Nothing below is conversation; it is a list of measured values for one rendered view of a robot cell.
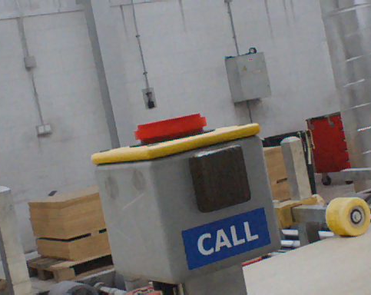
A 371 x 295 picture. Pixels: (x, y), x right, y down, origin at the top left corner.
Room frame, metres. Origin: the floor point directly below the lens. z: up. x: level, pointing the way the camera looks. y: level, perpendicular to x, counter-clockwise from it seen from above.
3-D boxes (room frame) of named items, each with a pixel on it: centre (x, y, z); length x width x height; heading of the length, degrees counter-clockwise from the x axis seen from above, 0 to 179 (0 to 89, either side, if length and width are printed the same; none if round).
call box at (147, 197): (0.44, 0.01, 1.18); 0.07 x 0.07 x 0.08; 31
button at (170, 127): (0.44, 0.01, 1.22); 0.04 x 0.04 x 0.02
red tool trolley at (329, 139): (9.23, -1.82, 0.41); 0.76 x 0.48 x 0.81; 128
